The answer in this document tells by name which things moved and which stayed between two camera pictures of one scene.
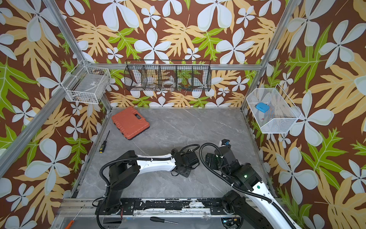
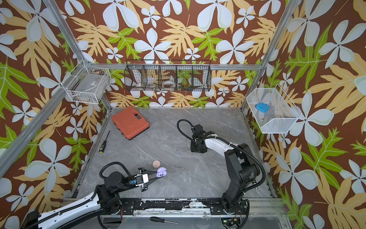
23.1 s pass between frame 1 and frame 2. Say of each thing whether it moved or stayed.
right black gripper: moved
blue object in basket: stayed
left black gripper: moved
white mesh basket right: stayed
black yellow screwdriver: stayed
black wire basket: stayed
